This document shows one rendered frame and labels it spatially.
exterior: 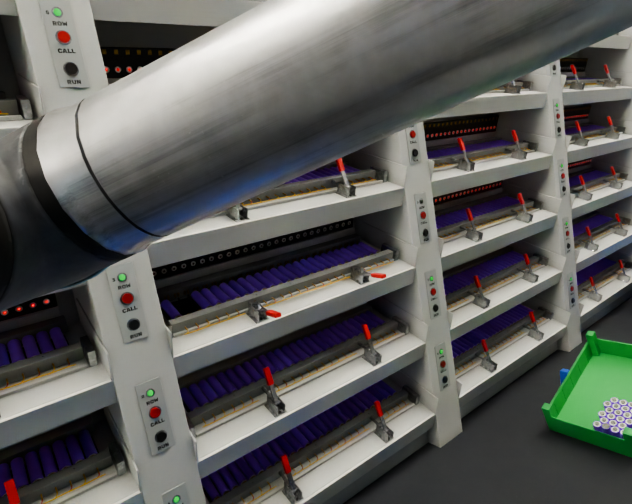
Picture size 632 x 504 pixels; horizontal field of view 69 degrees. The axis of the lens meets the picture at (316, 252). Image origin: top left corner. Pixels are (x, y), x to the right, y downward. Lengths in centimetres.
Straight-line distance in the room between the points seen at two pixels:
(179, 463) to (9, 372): 30
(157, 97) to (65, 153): 5
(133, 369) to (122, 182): 58
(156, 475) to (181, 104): 72
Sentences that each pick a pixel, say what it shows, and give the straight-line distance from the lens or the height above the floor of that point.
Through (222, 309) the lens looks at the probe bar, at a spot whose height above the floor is 52.
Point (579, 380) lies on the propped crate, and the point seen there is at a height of 7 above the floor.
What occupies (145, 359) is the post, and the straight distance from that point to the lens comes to 80.
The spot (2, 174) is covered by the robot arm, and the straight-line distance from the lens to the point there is 27.
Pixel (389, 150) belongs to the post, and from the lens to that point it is 112.
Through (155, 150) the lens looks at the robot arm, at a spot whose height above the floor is 76.
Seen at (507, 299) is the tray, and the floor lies 29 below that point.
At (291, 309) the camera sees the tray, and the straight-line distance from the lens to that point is 92.
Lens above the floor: 74
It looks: 9 degrees down
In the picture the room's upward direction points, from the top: 10 degrees counter-clockwise
